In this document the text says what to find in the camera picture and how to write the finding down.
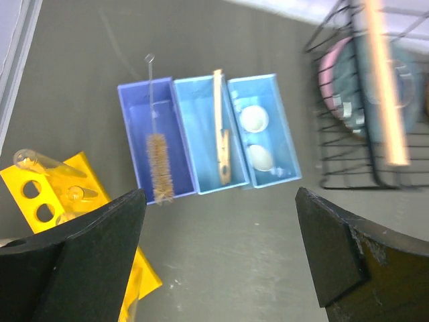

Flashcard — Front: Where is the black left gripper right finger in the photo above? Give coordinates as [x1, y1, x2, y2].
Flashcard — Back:
[296, 187, 428, 321]

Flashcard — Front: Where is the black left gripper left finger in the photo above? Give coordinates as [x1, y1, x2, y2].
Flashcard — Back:
[1, 189, 146, 321]

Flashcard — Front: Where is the long glass test tube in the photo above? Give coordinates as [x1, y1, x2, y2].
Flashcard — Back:
[56, 212, 80, 225]

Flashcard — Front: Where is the short glass test tube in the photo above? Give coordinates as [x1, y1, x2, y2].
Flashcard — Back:
[66, 185, 98, 202]

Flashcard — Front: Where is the test tube brush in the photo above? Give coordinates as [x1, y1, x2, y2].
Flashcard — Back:
[145, 54, 174, 205]

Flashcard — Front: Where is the wooden test tube clamp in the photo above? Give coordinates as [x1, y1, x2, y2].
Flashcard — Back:
[213, 69, 231, 185]

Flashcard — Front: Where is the white oval dish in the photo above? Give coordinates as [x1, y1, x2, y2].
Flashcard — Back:
[247, 144, 274, 172]

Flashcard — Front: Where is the yellow test tube rack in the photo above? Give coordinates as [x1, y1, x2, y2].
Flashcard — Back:
[0, 151, 164, 322]

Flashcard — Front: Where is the purple plastic bin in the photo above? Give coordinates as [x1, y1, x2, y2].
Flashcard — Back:
[117, 77, 196, 205]

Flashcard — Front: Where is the dark blue ceramic plate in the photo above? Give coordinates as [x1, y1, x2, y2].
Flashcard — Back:
[318, 36, 424, 143]

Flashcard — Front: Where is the light blue right bin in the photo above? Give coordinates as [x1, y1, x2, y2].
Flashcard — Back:
[227, 74, 302, 189]

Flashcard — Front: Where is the light blue bin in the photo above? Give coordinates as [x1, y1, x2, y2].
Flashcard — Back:
[227, 74, 302, 189]
[174, 75, 249, 195]

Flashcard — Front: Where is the light blue middle bin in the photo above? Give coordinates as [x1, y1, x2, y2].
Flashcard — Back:
[174, 75, 249, 195]

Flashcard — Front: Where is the black wire basket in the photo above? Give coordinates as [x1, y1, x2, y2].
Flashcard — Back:
[304, 1, 428, 191]

